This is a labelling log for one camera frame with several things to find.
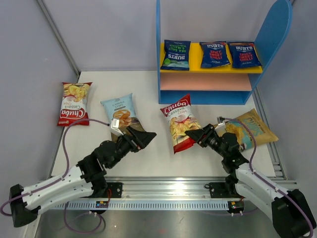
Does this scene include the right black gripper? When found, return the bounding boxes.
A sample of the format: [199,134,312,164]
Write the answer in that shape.
[186,123,228,158]

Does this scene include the blue shelf with coloured boards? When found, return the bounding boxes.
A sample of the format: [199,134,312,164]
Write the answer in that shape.
[156,0,293,105]

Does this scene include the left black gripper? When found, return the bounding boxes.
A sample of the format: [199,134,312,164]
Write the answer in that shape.
[108,126,157,169]

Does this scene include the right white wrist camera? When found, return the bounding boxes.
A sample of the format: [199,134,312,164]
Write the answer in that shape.
[215,117,226,129]

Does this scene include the aluminium mounting rail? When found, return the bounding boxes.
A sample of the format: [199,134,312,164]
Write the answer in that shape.
[32,176,298,201]

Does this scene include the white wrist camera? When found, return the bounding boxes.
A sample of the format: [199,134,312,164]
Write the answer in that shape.
[215,117,226,129]
[110,119,129,136]

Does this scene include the blue Burts chilli bag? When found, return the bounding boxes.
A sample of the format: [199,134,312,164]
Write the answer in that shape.
[200,41,230,68]
[228,42,262,68]

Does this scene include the light blue cassava chips bag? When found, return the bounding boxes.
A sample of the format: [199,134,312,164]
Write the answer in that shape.
[101,93,145,134]

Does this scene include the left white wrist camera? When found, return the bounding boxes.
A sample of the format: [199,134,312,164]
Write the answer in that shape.
[110,119,129,136]

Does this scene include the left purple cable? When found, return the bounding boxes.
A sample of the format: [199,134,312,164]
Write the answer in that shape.
[0,118,111,235]

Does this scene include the blue Burts sea salt bag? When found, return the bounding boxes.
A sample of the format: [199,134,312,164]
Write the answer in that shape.
[160,40,191,71]

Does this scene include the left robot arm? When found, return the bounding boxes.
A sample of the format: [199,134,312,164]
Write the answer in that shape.
[9,126,157,228]

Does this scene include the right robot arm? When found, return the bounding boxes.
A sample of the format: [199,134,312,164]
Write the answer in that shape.
[185,124,317,238]

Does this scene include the yellow chips bag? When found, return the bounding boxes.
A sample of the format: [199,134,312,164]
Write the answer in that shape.
[217,109,279,151]

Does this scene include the white slotted cable duct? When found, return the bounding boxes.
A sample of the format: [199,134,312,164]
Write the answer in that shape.
[67,199,229,211]

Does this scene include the red chuba bag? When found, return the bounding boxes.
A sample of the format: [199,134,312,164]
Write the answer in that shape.
[57,82,92,126]
[160,94,202,154]

